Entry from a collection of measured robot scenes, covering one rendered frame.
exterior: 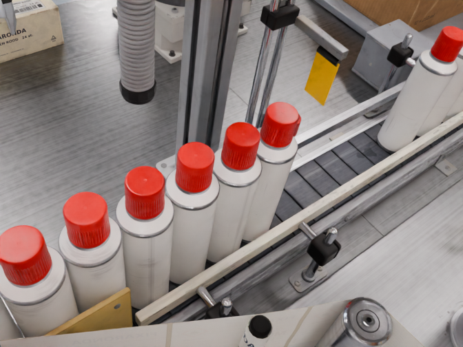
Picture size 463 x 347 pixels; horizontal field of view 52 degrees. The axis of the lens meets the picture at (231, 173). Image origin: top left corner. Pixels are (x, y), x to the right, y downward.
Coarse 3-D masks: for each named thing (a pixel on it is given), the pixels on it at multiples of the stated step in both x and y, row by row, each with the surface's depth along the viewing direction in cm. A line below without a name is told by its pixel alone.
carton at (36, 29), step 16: (16, 0) 82; (32, 0) 83; (48, 0) 83; (16, 16) 79; (32, 16) 80; (48, 16) 82; (0, 32) 79; (16, 32) 80; (32, 32) 83; (48, 32) 85; (0, 48) 81; (16, 48) 82; (32, 48) 85
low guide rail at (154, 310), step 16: (448, 128) 75; (416, 144) 71; (384, 160) 68; (400, 160) 70; (368, 176) 65; (336, 192) 63; (352, 192) 65; (320, 208) 61; (288, 224) 59; (256, 240) 56; (272, 240) 57; (240, 256) 55; (208, 272) 53; (224, 272) 54; (176, 288) 51; (192, 288) 51; (160, 304) 50; (176, 304) 52; (144, 320) 49
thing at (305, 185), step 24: (384, 120) 79; (360, 144) 74; (432, 144) 77; (312, 168) 70; (336, 168) 70; (360, 168) 71; (288, 192) 66; (312, 192) 67; (360, 192) 68; (288, 216) 64; (168, 312) 54
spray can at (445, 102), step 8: (456, 72) 67; (456, 80) 68; (448, 88) 69; (456, 88) 69; (440, 96) 70; (448, 96) 70; (456, 96) 70; (440, 104) 71; (448, 104) 71; (432, 112) 73; (440, 112) 72; (432, 120) 74; (440, 120) 74; (424, 128) 75; (432, 128) 75; (416, 136) 77
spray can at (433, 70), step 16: (448, 32) 60; (432, 48) 62; (448, 48) 60; (416, 64) 64; (432, 64) 62; (448, 64) 62; (416, 80) 64; (432, 80) 63; (448, 80) 63; (400, 96) 68; (416, 96) 66; (432, 96) 65; (400, 112) 69; (416, 112) 67; (384, 128) 73; (400, 128) 70; (416, 128) 70; (384, 144) 74; (400, 144) 72
